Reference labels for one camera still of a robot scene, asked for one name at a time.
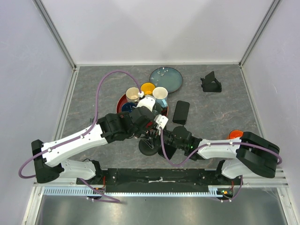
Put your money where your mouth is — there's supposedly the black round-base phone stand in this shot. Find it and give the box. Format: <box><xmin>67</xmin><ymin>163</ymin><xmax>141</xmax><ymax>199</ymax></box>
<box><xmin>138</xmin><ymin>131</ymin><xmax>161</xmax><ymax>156</ymax></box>

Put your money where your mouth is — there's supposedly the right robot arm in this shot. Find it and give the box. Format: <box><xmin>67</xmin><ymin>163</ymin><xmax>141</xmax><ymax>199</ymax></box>
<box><xmin>159</xmin><ymin>126</ymin><xmax>282</xmax><ymax>185</ymax></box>

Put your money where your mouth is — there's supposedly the orange mug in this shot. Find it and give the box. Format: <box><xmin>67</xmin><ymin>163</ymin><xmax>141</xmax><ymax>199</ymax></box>
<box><xmin>227</xmin><ymin>130</ymin><xmax>243</xmax><ymax>139</ymax></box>

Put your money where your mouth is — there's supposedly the grey-green ceramic mug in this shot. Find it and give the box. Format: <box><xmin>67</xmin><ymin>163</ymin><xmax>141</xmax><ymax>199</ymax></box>
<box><xmin>152</xmin><ymin>103</ymin><xmax>162</xmax><ymax>117</ymax></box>

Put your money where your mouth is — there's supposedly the slotted cable duct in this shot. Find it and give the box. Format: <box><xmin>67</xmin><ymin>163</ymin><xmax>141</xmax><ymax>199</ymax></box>
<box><xmin>43</xmin><ymin>187</ymin><xmax>223</xmax><ymax>197</ymax></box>

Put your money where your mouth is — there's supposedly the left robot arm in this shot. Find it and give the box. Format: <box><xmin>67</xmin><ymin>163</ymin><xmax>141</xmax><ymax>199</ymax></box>
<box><xmin>31</xmin><ymin>106</ymin><xmax>161</xmax><ymax>184</ymax></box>

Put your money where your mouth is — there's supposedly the yellow ceramic mug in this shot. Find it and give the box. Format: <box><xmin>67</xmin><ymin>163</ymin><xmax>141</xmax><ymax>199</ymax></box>
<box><xmin>141</xmin><ymin>82</ymin><xmax>156</xmax><ymax>96</ymax></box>

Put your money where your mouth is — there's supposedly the teal ceramic plate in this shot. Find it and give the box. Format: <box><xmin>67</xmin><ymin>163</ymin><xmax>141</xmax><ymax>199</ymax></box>
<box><xmin>149</xmin><ymin>67</ymin><xmax>183</xmax><ymax>93</ymax></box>

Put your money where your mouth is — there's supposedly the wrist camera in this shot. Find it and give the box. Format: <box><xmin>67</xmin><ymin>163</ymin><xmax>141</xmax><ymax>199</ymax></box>
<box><xmin>154</xmin><ymin>114</ymin><xmax>168</xmax><ymax>130</ymax></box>
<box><xmin>136</xmin><ymin>95</ymin><xmax>156</xmax><ymax>113</ymax></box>

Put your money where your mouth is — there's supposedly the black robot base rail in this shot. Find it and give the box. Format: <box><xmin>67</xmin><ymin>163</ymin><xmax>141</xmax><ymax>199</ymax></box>
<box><xmin>86</xmin><ymin>168</ymin><xmax>240</xmax><ymax>193</ymax></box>

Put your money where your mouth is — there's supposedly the black folding phone stand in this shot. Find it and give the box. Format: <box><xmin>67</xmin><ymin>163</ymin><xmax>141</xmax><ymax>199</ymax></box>
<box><xmin>200</xmin><ymin>71</ymin><xmax>222</xmax><ymax>93</ymax></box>

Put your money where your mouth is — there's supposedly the black phone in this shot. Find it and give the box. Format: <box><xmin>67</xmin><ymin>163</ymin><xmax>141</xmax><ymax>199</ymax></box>
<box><xmin>158</xmin><ymin>144</ymin><xmax>177</xmax><ymax>159</ymax></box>

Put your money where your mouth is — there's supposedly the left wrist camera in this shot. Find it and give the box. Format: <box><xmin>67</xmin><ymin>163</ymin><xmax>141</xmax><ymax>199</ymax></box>
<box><xmin>136</xmin><ymin>95</ymin><xmax>156</xmax><ymax>113</ymax></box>

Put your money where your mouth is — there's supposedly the cream ceramic mug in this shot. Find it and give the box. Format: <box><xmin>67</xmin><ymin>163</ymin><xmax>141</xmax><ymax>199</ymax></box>
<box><xmin>126</xmin><ymin>87</ymin><xmax>143</xmax><ymax>103</ymax></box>

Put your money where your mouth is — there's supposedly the dark blue mug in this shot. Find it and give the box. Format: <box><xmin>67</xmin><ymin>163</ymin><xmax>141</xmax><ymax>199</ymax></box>
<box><xmin>121</xmin><ymin>102</ymin><xmax>137</xmax><ymax>112</ymax></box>

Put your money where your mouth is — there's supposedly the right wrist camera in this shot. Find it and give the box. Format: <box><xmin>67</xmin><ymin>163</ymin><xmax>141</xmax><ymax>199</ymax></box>
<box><xmin>154</xmin><ymin>114</ymin><xmax>168</xmax><ymax>130</ymax></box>

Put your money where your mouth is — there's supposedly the light blue mug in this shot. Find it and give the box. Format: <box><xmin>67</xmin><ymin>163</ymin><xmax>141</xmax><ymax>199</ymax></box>
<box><xmin>152</xmin><ymin>87</ymin><xmax>168</xmax><ymax>108</ymax></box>

